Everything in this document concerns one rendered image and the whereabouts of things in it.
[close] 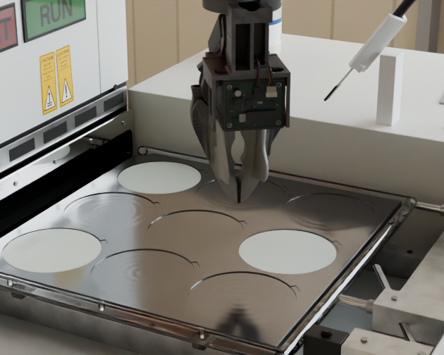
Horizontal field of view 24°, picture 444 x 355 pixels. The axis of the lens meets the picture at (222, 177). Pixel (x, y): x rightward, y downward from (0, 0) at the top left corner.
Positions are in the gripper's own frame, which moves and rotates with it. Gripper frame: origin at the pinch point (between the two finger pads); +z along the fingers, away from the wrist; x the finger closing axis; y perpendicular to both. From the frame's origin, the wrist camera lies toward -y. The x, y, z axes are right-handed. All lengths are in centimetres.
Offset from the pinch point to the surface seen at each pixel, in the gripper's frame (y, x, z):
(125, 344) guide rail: 4.1, -12.0, 14.4
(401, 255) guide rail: -6.1, 19.8, 12.3
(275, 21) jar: -46.6, 13.7, -4.7
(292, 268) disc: 4.5, 4.8, 7.2
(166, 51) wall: -238, 18, 53
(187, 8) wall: -231, 25, 37
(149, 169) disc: -23.5, -6.7, 7.1
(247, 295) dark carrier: 8.9, -0.6, 7.3
